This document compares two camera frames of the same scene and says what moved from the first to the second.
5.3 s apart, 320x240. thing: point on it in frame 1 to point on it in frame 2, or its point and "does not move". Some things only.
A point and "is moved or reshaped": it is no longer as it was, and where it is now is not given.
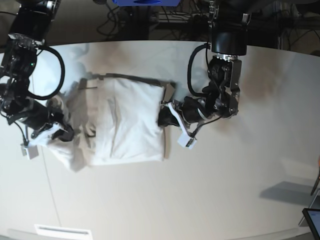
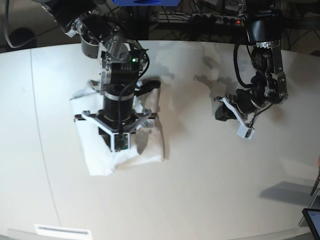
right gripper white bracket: x=165 y=117 to x=223 y=113
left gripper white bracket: x=66 y=134 to x=112 y=132
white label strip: x=63 y=231 does not move
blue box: x=146 y=3 does not move
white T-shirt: x=115 y=119 is moved or reshaped
